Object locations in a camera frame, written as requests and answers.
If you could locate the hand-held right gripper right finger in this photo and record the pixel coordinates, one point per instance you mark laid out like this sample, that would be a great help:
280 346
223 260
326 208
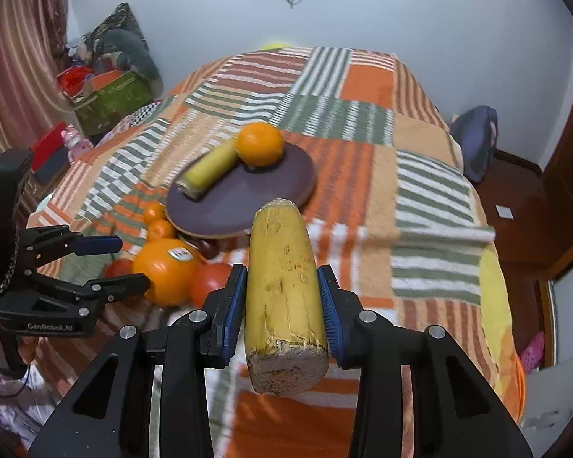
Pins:
328 312

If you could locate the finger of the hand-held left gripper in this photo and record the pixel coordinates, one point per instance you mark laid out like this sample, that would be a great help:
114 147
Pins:
119 287
95 245

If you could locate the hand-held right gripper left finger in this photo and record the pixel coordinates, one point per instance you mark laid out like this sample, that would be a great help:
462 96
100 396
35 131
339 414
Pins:
233 305

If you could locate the large cut banana piece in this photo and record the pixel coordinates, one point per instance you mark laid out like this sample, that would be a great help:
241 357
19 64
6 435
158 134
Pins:
284 286

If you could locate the brown round plate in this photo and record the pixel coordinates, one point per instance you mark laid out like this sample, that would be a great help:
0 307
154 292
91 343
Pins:
248 200

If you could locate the red tomato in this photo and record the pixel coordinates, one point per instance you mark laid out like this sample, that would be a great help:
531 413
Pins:
118 268
210 285

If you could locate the large orange with sticker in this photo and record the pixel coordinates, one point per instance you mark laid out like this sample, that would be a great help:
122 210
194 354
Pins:
169 272

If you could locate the dark red grapes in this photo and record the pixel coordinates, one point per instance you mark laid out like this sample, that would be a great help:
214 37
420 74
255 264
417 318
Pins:
208 248

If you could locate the small tangerine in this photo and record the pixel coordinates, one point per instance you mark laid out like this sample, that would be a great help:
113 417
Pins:
161 230
154 213

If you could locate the red flat box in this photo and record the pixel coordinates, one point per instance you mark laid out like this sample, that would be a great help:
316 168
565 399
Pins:
50 150

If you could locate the pink plush toy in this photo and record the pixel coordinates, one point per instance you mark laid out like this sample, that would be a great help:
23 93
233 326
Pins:
76 142

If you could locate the patchwork striped blanket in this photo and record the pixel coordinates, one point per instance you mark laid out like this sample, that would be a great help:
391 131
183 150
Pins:
363 200

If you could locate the small cut banana piece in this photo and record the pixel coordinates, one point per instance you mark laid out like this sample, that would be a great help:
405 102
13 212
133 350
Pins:
209 169

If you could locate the red plastic bag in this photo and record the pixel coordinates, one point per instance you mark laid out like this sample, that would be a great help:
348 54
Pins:
74 81

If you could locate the striped curtain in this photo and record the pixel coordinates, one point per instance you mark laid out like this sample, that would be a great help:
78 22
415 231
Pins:
19 57

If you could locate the green cardboard box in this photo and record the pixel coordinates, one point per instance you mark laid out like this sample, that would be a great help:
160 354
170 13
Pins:
110 100

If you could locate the medium orange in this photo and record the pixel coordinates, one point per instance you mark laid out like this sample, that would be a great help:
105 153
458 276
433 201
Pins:
260 143

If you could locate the white printed cloth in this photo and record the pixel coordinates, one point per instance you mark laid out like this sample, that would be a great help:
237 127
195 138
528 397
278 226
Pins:
14 415

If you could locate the grey pillow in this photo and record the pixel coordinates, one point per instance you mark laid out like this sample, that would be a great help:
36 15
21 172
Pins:
133 52

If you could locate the pink slipper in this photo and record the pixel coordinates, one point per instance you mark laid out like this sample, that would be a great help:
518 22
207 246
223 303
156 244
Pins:
534 350

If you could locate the camouflage cushion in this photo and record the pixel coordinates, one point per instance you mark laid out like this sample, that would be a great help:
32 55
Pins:
122 19

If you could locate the blue cushion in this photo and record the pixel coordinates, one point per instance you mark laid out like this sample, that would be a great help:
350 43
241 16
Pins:
475 140

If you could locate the white cabinet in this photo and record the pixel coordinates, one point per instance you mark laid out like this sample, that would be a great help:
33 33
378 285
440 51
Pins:
568 343

